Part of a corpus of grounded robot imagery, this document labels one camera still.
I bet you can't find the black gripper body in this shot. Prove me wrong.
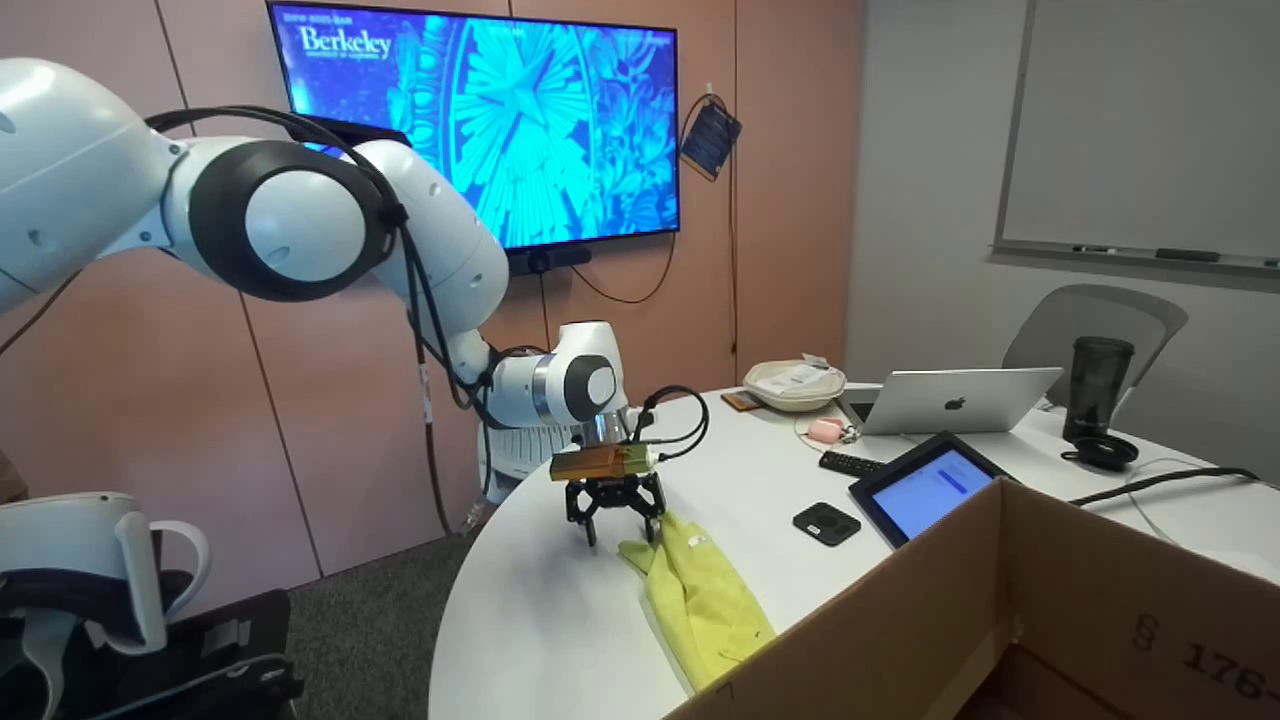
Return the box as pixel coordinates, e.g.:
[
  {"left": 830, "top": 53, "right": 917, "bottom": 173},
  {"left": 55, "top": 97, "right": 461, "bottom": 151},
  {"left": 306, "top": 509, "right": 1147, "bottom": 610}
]
[{"left": 562, "top": 471, "right": 666, "bottom": 518}]

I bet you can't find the yellow towel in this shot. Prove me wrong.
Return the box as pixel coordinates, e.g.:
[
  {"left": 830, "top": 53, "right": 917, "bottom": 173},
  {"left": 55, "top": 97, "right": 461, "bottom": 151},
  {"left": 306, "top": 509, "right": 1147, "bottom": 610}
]
[{"left": 616, "top": 509, "right": 779, "bottom": 695}]

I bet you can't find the black smartphone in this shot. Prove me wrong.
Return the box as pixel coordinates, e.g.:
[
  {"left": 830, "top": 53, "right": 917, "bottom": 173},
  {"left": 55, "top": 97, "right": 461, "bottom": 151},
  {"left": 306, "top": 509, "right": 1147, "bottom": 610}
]
[{"left": 786, "top": 500, "right": 864, "bottom": 550}]

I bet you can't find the pink computer mouse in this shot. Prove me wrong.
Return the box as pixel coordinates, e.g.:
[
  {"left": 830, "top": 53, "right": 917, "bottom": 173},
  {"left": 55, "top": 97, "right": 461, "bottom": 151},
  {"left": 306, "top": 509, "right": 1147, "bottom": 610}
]
[{"left": 801, "top": 411, "right": 856, "bottom": 448}]

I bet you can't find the black remote control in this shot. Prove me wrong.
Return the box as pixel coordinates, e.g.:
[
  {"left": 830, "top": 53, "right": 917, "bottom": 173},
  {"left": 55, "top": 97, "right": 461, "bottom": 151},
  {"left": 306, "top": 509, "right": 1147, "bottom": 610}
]
[{"left": 817, "top": 448, "right": 891, "bottom": 480}]

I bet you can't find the black video bar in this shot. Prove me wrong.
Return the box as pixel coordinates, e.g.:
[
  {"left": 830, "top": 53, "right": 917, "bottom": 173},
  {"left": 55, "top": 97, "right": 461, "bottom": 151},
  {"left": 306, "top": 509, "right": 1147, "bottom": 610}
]
[{"left": 504, "top": 239, "right": 600, "bottom": 278}]

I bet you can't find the black tablet lit screen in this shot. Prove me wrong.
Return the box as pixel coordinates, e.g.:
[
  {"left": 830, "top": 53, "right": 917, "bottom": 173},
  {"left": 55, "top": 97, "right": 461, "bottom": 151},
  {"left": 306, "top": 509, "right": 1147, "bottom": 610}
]
[{"left": 849, "top": 429, "right": 1010, "bottom": 550}]

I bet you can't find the silver laptop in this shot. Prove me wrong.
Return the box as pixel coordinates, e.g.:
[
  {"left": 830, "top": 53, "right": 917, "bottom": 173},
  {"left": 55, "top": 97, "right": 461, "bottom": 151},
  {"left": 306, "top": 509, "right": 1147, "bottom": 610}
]
[{"left": 851, "top": 362, "right": 1067, "bottom": 438}]

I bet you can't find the small black round device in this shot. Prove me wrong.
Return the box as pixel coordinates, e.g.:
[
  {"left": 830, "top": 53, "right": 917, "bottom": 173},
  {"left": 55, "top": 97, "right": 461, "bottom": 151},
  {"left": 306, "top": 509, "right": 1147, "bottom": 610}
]
[{"left": 1058, "top": 429, "right": 1145, "bottom": 474}]

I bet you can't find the black cylindrical cup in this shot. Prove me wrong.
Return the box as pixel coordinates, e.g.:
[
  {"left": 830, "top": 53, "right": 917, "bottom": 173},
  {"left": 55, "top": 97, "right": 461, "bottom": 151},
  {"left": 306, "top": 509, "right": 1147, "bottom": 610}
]
[{"left": 1062, "top": 331, "right": 1137, "bottom": 450}]

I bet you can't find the grey shell chair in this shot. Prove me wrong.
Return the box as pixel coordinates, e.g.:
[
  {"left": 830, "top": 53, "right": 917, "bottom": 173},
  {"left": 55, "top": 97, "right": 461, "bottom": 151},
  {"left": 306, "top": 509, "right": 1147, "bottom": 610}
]
[{"left": 1000, "top": 278, "right": 1192, "bottom": 411}]

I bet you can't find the white VR headset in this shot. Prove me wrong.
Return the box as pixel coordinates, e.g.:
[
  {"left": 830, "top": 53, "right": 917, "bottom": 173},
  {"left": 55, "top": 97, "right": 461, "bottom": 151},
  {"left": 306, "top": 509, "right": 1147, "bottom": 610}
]
[{"left": 0, "top": 489, "right": 214, "bottom": 720}]

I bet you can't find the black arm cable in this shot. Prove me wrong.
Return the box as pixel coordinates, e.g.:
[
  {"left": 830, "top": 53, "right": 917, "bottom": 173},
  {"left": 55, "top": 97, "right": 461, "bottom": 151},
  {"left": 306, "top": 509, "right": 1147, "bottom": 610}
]
[{"left": 141, "top": 100, "right": 714, "bottom": 541}]

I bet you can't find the wall television blue image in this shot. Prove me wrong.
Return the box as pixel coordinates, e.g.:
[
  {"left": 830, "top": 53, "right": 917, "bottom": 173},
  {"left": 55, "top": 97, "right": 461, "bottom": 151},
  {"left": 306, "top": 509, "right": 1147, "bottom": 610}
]
[{"left": 269, "top": 0, "right": 689, "bottom": 257}]

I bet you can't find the black wall panel device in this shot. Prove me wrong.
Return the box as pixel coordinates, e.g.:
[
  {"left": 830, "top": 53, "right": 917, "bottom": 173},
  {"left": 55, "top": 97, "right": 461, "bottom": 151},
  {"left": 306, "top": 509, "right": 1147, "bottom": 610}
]
[{"left": 681, "top": 91, "right": 747, "bottom": 179}]

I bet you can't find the black table cable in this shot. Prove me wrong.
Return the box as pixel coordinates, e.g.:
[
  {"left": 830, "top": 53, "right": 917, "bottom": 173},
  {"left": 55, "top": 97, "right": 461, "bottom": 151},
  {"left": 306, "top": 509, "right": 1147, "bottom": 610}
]
[{"left": 1071, "top": 463, "right": 1265, "bottom": 513}]

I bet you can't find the white wall whiteboard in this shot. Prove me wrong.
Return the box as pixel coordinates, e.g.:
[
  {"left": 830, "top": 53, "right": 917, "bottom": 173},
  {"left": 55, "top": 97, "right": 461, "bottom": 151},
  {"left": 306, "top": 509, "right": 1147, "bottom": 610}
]
[{"left": 993, "top": 0, "right": 1280, "bottom": 292}]

